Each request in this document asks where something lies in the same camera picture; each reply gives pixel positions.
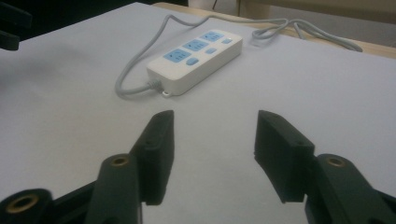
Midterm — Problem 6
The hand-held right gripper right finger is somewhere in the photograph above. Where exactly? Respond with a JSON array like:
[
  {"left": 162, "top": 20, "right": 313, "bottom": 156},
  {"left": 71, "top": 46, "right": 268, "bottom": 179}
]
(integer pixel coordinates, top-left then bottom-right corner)
[{"left": 253, "top": 109, "right": 396, "bottom": 224}]

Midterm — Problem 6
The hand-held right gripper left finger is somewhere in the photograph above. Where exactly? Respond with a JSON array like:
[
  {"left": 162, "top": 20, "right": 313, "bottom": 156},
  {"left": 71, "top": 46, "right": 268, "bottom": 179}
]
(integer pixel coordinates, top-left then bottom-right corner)
[{"left": 84, "top": 109, "right": 176, "bottom": 224}]

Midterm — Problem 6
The white and blue power strip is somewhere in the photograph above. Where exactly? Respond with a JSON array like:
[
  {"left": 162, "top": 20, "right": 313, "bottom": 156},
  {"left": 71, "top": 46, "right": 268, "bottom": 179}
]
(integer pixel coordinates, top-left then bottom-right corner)
[{"left": 146, "top": 29, "right": 244, "bottom": 98}]

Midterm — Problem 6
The grey power strip cable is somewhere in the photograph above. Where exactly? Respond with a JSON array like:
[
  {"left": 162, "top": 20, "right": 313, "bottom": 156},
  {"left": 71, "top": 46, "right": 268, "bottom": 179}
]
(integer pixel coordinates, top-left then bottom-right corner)
[{"left": 114, "top": 13, "right": 364, "bottom": 101}]

